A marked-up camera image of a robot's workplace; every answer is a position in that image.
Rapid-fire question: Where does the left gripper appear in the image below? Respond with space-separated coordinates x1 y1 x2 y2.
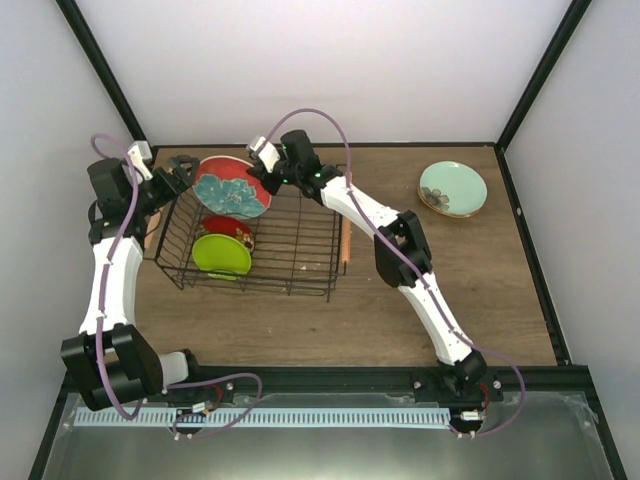
128 160 201 218

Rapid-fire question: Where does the large red blue-flower plate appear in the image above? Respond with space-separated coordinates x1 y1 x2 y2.
193 155 272 221

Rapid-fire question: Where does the small red floral plate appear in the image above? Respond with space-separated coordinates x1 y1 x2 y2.
196 215 255 253

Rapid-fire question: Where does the light blue plate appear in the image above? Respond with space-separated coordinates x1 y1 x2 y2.
418 161 488 214

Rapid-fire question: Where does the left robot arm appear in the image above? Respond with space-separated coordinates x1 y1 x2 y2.
61 155 205 411

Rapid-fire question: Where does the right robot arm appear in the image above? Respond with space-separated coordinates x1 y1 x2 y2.
247 130 486 403

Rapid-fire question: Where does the lime green plate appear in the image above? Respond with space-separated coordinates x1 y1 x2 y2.
191 234 252 281

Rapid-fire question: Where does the light blue slotted strip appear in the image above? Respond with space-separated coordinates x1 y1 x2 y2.
72 407 451 430

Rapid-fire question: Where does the metal front panel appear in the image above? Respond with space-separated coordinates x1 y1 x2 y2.
33 392 614 479

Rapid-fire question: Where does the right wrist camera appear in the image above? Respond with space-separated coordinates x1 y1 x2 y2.
246 135 280 173

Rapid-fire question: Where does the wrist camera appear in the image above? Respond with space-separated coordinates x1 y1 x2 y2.
127 140 153 183
246 135 280 173

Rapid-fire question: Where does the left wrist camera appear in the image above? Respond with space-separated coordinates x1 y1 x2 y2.
127 140 153 183

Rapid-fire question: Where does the black wire dish rack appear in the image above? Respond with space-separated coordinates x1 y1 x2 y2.
146 186 347 297

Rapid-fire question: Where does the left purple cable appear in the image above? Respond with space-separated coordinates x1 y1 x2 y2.
89 133 264 440

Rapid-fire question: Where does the right wooden rack handle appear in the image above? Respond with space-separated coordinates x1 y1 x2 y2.
340 215 352 265

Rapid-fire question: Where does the left black frame post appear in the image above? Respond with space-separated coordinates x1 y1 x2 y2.
55 0 147 140

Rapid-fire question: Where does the black frame post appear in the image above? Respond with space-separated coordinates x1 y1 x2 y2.
496 0 592 151
55 0 147 140

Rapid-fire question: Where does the right black frame post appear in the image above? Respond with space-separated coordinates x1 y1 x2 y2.
496 0 592 151

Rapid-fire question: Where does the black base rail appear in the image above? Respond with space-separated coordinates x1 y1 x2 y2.
150 365 597 406

